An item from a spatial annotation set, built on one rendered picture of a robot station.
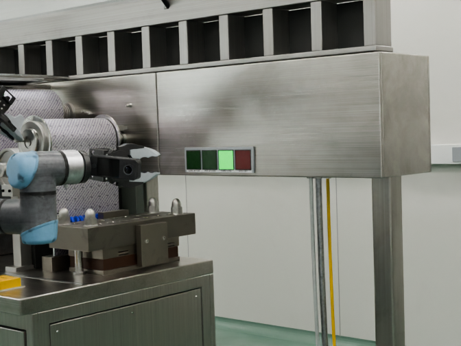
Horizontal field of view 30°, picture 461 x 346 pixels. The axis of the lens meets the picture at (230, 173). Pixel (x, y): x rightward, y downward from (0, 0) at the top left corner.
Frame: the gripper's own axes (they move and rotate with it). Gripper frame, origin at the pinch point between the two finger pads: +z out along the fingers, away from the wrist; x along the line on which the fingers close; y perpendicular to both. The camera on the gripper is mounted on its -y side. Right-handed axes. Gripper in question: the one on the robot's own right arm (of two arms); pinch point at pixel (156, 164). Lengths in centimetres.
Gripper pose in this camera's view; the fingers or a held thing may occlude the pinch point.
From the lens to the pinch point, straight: 199.6
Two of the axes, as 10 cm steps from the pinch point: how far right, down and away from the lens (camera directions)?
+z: 7.4, -0.5, 6.7
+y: -6.7, -1.0, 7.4
